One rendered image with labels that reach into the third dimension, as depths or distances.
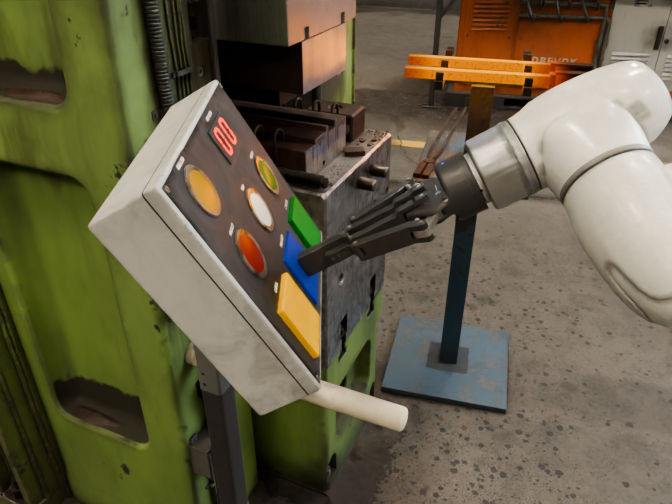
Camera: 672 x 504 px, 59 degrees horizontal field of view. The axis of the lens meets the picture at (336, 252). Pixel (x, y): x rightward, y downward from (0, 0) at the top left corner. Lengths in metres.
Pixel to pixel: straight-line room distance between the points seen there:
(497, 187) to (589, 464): 1.38
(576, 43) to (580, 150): 4.06
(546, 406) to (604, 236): 1.50
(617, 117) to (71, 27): 0.73
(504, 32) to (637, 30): 0.87
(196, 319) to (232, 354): 0.06
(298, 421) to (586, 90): 1.14
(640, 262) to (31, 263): 1.16
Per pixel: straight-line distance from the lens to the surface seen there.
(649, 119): 0.71
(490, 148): 0.69
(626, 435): 2.09
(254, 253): 0.64
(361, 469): 1.82
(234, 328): 0.61
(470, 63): 1.67
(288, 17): 1.07
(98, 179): 1.06
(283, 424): 1.63
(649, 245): 0.61
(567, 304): 2.56
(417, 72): 1.56
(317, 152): 1.23
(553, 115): 0.69
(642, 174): 0.64
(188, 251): 0.56
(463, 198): 0.69
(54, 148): 1.10
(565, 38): 4.70
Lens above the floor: 1.42
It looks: 31 degrees down
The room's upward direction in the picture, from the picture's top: straight up
